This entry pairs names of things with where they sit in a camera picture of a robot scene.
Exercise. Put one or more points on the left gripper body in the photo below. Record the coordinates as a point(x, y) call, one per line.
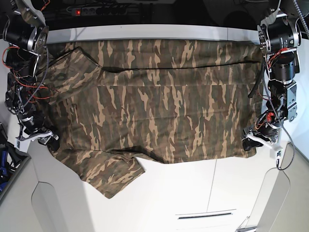
point(266, 127)

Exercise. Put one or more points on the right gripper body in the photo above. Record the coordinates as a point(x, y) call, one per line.
point(33, 123)

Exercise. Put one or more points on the camouflage T-shirt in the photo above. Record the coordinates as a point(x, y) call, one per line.
point(168, 101)

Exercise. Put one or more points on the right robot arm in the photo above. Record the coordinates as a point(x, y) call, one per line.
point(27, 58)

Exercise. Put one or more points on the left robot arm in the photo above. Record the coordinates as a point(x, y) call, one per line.
point(279, 36)

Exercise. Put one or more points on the blue and black clutter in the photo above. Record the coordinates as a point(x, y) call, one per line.
point(12, 162)

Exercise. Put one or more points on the black power strip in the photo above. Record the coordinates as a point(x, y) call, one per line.
point(97, 10)

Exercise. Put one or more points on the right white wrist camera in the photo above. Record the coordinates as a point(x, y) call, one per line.
point(22, 143)

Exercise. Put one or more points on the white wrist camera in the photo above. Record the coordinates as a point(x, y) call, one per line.
point(276, 151)
point(22, 143)

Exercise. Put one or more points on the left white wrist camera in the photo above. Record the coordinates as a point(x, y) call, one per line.
point(276, 151)

